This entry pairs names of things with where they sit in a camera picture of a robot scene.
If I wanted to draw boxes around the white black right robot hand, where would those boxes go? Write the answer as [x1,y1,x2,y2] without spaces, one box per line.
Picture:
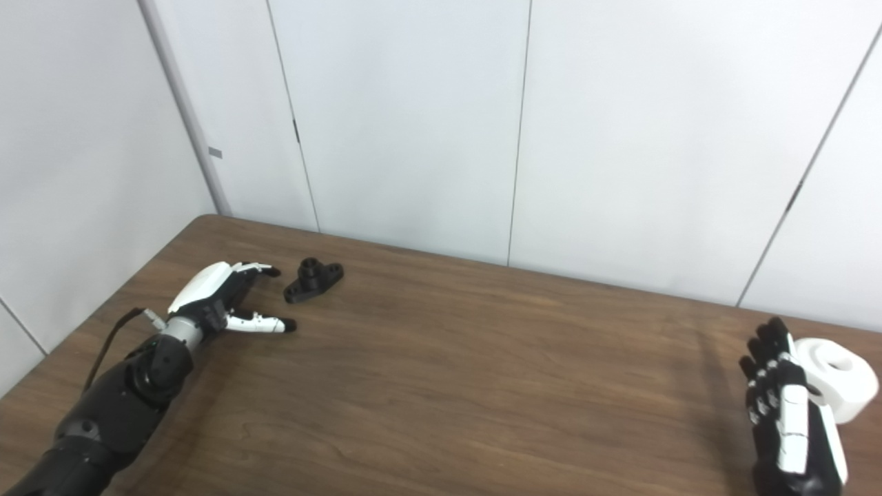
[739,317,850,496]

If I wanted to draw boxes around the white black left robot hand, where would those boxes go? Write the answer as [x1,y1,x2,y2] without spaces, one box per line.
[167,261,298,338]

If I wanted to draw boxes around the round white plastic piece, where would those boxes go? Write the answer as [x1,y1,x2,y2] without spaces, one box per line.
[792,338,880,425]

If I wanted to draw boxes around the black flanged holder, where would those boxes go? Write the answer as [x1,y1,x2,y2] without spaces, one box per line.
[283,258,345,305]

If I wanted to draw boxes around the grey wall corner trim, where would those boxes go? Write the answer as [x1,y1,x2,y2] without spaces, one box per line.
[136,0,233,217]

